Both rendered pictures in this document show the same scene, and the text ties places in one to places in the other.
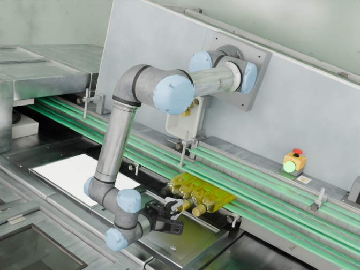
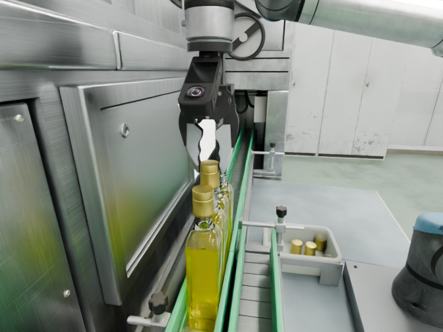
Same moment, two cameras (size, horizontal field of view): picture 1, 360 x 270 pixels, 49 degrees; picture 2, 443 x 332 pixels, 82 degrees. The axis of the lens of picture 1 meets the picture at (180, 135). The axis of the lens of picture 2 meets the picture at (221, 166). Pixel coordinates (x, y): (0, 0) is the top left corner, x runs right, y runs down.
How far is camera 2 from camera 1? 124 cm
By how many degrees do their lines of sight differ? 38
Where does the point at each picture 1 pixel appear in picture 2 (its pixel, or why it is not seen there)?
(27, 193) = not seen: hidden behind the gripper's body
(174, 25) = (392, 236)
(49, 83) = (278, 128)
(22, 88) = (279, 99)
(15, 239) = not seen: outside the picture
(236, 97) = (381, 320)
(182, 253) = (109, 135)
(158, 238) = (144, 120)
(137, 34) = (349, 205)
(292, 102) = not seen: outside the picture
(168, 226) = (205, 78)
